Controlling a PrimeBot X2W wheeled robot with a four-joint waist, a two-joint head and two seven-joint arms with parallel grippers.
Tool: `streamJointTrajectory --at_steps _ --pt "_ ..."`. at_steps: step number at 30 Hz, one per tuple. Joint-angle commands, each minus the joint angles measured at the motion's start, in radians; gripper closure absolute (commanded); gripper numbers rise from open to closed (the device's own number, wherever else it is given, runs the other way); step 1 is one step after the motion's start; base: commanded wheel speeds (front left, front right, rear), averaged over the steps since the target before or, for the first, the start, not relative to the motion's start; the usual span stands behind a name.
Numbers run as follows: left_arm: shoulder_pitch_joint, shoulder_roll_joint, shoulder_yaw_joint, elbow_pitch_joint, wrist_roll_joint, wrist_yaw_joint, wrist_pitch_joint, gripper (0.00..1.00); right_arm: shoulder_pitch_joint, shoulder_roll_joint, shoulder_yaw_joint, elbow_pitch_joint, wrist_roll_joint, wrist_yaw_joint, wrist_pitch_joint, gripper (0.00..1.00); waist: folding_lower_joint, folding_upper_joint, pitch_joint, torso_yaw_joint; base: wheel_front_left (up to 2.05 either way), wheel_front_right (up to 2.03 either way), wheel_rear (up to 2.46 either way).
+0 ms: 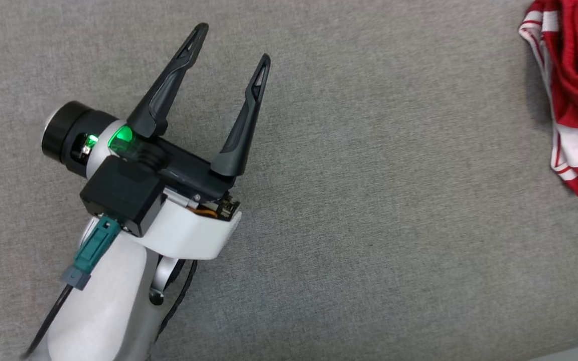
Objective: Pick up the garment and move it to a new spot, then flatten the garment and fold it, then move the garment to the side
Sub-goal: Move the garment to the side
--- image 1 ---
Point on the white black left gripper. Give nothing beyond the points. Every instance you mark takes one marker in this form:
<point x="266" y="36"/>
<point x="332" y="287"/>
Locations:
<point x="193" y="225"/>

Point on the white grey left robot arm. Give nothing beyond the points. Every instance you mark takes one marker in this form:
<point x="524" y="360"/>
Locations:
<point x="103" y="311"/>

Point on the grey fabric sofa cushion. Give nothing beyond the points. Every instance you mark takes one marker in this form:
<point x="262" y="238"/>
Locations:
<point x="369" y="200"/>

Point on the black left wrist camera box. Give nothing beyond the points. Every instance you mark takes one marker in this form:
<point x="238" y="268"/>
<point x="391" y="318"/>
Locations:
<point x="123" y="193"/>

